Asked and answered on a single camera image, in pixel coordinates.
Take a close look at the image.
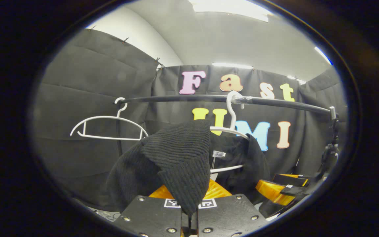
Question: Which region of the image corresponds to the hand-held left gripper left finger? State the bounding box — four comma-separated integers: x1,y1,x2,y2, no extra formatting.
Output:
112,184,190,237

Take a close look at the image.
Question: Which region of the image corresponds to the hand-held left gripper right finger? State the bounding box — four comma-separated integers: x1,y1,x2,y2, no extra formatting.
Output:
189,179,270,237

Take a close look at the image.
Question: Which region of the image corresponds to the black knit jacket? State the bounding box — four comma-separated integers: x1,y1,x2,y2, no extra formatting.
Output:
106,119,272,218

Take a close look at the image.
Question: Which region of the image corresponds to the white plastic clothes hanger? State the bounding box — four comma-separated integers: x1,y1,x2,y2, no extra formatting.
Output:
70,97,149,141
209,91,251,174

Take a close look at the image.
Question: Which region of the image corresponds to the black metal clothes rack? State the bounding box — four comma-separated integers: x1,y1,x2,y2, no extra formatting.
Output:
114,94,338,158

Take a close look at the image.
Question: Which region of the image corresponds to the ceiling light panel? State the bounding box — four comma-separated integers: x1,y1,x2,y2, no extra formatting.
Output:
287,75,307,85
315,46,333,66
212,63,254,69
189,0,273,22

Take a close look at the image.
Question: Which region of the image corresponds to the black backdrop cloth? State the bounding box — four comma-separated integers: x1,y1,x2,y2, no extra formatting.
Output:
32,28,348,211

